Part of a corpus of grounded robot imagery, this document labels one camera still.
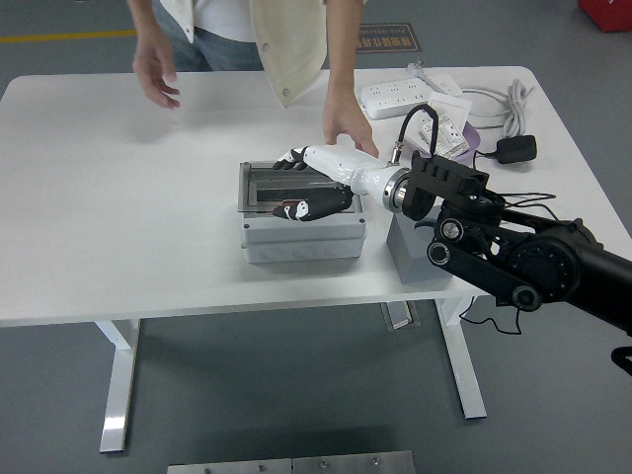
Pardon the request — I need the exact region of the person's right hand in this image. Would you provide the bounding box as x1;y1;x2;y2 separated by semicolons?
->
132;29;182;110

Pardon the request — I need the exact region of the person's left hand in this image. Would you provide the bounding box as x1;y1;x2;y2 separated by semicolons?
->
321;101;380;159

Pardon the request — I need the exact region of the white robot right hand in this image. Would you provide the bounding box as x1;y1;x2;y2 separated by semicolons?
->
271;144;397;223

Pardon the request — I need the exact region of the transparent hinged box lid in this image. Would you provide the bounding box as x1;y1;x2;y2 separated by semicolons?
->
236;160;364;214

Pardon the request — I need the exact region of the grey plastic junction box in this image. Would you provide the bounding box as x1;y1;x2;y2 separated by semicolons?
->
240;209;367;266

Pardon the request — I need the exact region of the white power strip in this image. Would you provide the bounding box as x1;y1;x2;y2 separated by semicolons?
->
358;77;434;120

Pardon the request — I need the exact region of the brown floor sign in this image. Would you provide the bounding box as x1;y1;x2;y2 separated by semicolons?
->
355;22;424;54

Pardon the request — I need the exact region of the person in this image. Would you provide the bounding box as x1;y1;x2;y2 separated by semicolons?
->
152;0;331;109

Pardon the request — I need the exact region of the white charger adapter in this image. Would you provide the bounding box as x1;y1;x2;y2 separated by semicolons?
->
424;71;464;98

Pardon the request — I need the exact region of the packaged white socket panel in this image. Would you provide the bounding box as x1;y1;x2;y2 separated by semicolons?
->
422;114;470;159

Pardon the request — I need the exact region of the grey square block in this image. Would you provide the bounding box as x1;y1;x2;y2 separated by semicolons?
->
386;214;463;286

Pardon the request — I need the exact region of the grey table foot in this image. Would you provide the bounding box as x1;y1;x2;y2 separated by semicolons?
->
379;299;422;331

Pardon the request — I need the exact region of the black power adapter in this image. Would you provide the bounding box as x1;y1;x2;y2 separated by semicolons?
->
496;134;539;167

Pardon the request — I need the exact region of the white table leg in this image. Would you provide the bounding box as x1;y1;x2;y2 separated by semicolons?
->
94;318;142;454
434;295;489;421

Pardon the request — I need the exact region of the red object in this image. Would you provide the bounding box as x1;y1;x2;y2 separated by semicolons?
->
577;0;632;35

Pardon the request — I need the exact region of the white wall socket panel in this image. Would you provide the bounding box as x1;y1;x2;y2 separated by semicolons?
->
402;111;435;149
427;93;473;124

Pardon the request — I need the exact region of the thin black cable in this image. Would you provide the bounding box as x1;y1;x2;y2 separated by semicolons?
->
458;149;559;335

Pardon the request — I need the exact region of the white power cable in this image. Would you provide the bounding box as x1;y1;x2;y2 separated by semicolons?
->
458;78;537;139

